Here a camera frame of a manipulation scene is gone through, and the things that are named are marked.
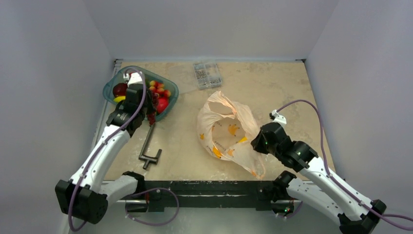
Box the black metal clamp tool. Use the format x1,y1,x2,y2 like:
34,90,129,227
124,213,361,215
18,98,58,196
138,123,162,170

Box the dark red fake apple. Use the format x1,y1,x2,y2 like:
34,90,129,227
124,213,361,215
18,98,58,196
112,83,128,98

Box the red yellow fake cherry bunch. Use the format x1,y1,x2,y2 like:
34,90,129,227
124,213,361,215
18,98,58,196
149,80,171,98

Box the clear screw organizer box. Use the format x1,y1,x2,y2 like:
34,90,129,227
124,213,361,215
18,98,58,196
192,59,223,90

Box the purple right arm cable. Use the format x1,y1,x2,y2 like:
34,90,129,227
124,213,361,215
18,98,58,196
277,99,413,231

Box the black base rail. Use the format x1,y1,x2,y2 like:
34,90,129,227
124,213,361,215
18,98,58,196
114,180,305,212

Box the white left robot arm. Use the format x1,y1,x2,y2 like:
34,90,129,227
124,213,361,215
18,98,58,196
55,83,156,232

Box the dark purple fake grapes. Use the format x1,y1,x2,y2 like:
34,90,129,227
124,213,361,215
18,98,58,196
147,91,158,126

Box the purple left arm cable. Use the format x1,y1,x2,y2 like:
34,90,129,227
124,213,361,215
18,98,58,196
68,68,147,233

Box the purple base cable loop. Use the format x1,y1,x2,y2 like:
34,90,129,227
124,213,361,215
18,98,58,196
124,186,180,227

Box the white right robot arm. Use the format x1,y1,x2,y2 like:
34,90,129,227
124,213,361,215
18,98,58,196
251,122,387,234

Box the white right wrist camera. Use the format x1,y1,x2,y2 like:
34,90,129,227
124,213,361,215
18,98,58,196
269,110,287,127

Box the teal plastic tray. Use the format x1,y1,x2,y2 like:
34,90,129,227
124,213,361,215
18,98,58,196
102,65,179,122

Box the yellow fake banana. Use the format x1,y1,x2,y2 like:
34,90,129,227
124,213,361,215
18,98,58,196
113,96,126,103

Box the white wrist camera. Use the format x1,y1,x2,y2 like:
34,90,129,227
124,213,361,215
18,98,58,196
123,72,144,87
269,110,287,127

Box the translucent orange plastic bag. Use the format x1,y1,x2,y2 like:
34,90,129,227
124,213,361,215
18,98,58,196
196,91,266,179

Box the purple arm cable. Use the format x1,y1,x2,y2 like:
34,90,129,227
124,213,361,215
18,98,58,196
277,99,413,231
68,68,147,233

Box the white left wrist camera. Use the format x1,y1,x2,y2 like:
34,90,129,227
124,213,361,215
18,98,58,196
123,72,144,87

